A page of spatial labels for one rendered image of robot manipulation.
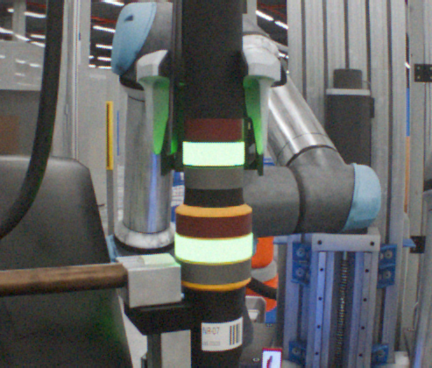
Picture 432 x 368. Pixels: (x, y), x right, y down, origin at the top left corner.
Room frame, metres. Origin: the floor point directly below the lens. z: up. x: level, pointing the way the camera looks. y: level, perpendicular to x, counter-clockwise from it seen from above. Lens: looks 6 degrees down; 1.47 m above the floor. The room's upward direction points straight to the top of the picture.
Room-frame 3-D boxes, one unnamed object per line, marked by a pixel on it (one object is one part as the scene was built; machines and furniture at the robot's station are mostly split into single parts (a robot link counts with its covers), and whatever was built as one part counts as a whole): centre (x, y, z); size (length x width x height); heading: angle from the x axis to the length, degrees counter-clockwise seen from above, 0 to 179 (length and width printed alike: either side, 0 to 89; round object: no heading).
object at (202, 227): (0.33, 0.00, 1.41); 0.04 x 0.04 x 0.01
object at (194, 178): (0.33, 0.00, 1.44); 0.03 x 0.03 x 0.01
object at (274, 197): (0.61, -0.02, 1.38); 0.11 x 0.08 x 0.11; 106
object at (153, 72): (0.35, 0.03, 1.48); 0.09 x 0.03 x 0.06; 167
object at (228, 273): (0.33, 0.00, 1.39); 0.04 x 0.04 x 0.01
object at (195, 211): (0.33, 0.00, 1.40); 0.04 x 0.04 x 0.05
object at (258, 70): (0.35, -0.03, 1.48); 0.09 x 0.03 x 0.06; 8
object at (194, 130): (0.33, 0.00, 1.46); 0.03 x 0.03 x 0.01
